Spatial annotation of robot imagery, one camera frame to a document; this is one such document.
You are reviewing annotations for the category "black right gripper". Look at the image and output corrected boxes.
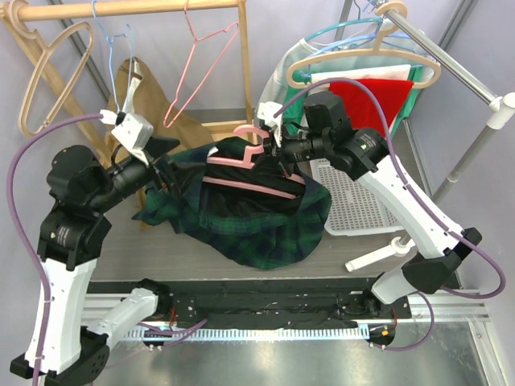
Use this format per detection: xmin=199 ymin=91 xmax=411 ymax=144
xmin=251 ymin=123 xmax=331 ymax=179

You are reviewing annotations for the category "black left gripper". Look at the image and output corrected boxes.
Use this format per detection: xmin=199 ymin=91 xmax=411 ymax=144
xmin=91 ymin=133 xmax=207 ymax=209

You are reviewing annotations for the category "dark green plaid garment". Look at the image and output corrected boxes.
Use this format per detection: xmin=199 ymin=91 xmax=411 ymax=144
xmin=133 ymin=137 xmax=332 ymax=269

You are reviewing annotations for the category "tan skirt with white lining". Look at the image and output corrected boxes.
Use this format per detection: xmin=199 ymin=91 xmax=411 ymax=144
xmin=105 ymin=56 xmax=214 ymax=231

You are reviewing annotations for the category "pink hanger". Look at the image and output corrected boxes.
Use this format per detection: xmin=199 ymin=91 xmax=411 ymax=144
xmin=163 ymin=0 xmax=240 ymax=128
xmin=202 ymin=124 xmax=306 ymax=200

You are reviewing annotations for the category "light blue wire hanger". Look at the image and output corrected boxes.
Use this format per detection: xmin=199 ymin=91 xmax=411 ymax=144
xmin=91 ymin=0 xmax=137 ymax=117

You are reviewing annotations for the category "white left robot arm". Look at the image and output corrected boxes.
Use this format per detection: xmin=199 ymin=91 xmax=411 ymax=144
xmin=10 ymin=138 xmax=180 ymax=385

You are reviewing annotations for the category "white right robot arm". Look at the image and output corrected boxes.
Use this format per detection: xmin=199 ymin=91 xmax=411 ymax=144
xmin=281 ymin=91 xmax=482 ymax=318

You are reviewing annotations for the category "teal hanger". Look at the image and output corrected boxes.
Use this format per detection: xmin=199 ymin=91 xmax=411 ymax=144
xmin=304 ymin=17 xmax=381 ymax=42

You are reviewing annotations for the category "beige wooden hanger with clothes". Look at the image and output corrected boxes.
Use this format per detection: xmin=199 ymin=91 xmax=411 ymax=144
xmin=286 ymin=1 xmax=442 ymax=88

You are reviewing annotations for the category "wooden hanger rack with tray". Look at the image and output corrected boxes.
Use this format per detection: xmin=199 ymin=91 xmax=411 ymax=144
xmin=0 ymin=0 xmax=262 ymax=210

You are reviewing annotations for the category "beige wooden hanger on rack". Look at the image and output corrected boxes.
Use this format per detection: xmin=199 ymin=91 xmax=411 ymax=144
xmin=17 ymin=22 xmax=94 ymax=138

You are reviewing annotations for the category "red cloth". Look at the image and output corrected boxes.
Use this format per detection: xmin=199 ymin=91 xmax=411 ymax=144
xmin=329 ymin=78 xmax=415 ymax=140

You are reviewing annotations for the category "white plastic basket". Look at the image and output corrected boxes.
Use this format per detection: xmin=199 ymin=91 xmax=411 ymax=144
xmin=310 ymin=159 xmax=403 ymax=236

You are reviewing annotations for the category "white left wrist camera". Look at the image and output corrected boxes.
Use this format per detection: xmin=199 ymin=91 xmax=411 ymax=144
xmin=100 ymin=109 xmax=154 ymax=166

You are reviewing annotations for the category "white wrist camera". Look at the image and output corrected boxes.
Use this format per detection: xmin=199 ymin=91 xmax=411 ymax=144
xmin=100 ymin=109 xmax=154 ymax=166
xmin=256 ymin=101 xmax=282 ymax=145

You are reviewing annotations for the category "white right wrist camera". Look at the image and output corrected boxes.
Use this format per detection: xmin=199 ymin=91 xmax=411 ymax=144
xmin=256 ymin=101 xmax=282 ymax=145

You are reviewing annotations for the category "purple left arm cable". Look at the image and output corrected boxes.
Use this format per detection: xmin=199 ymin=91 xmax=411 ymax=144
xmin=6 ymin=112 xmax=210 ymax=386

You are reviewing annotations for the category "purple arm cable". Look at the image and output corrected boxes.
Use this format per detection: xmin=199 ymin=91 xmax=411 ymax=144
xmin=6 ymin=112 xmax=210 ymax=386
xmin=273 ymin=76 xmax=507 ymax=352

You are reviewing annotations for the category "blue hanger on rail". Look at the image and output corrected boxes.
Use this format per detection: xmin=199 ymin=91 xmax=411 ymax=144
xmin=309 ymin=0 xmax=419 ymax=53

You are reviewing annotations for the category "metal clothes rail stand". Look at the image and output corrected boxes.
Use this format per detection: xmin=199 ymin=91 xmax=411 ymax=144
xmin=344 ymin=0 xmax=515 ymax=273

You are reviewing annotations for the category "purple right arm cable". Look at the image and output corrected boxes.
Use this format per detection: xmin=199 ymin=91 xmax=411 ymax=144
xmin=273 ymin=76 xmax=507 ymax=352

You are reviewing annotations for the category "white slotted cable duct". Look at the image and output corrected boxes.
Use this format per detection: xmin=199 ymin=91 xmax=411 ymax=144
xmin=122 ymin=324 xmax=369 ymax=343

